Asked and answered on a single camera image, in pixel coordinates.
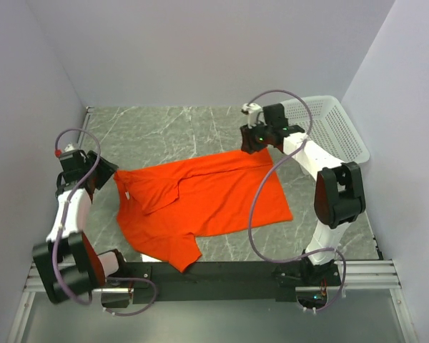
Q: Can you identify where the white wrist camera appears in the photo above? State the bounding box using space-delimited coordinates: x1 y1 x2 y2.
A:
54 143 78 158
241 102 263 129

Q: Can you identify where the white plastic mesh basket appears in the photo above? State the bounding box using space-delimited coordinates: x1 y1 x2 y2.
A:
282 94 371 176

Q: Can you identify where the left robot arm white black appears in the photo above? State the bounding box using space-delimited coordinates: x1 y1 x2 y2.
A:
32 149 127 304

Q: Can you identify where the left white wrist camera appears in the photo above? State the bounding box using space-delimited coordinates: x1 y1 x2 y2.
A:
54 143 78 158

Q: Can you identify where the orange t shirt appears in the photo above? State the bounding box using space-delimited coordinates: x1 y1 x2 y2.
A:
114 149 293 272

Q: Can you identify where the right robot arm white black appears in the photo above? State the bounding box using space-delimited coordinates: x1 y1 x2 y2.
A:
240 102 366 282

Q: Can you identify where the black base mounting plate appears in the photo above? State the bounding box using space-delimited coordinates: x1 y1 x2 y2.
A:
107 260 342 304

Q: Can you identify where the aluminium rail frame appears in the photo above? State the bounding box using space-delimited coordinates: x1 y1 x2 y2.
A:
23 106 403 294

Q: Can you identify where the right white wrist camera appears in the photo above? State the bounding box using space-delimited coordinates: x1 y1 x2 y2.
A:
241 102 263 129

